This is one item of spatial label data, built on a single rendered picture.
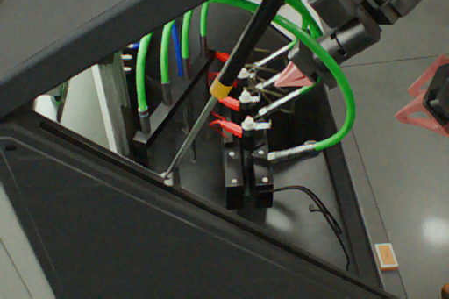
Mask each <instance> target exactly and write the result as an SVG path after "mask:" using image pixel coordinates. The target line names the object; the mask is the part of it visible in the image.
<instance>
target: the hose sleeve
mask: <svg viewBox="0 0 449 299"><path fill-rule="evenodd" d="M315 143H316V142H313V143H309V144H307V145H301V146H297V147H294V148H290V149H285V150H282V151H279V152H277V153H276V154H275V157H276V159H277V160H278V161H281V160H290V159H292V158H295V157H298V156H304V155H308V154H312V153H317V150H316V149H315V147H314V145H315Z"/></svg>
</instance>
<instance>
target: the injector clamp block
mask: <svg viewBox="0 0 449 299"><path fill-rule="evenodd" d="M229 97H230V98H233V99H235V94H234V87H232V89H231V90H230V91H229ZM260 109H262V105H261V100H260V101H259V102H258V103H252V114H256V113H258V112H259V110H260ZM231 113H232V123H234V124H235V125H238V121H237V114H236V110H234V109H232V108H231ZM257 123H264V118H263V117H261V118H259V119H258V120H257V121H256V122H255V124H257ZM220 131H221V132H222V133H223V127H222V126H220ZM222 133H220V135H221V155H222V168H223V178H224V194H225V205H226V209H227V210H243V209H244V182H243V170H244V168H243V167H242V160H241V154H240V143H239V137H238V136H236V135H235V134H233V146H228V147H224V137H223V134H222ZM260 139H264V140H265V141H266V142H267V132H266V129H258V130H256V133H255V141H259V140H260ZM268 154H269V149H268V144H266V145H264V146H262V147H261V148H260V149H258V150H256V151H254V153H253V164H252V187H253V198H254V204H255V209H263V208H272V207H273V199H274V192H267V193H259V194H257V191H265V190H270V189H274V177H273V172H272V168H271V162H270V161H269V160H268Z"/></svg>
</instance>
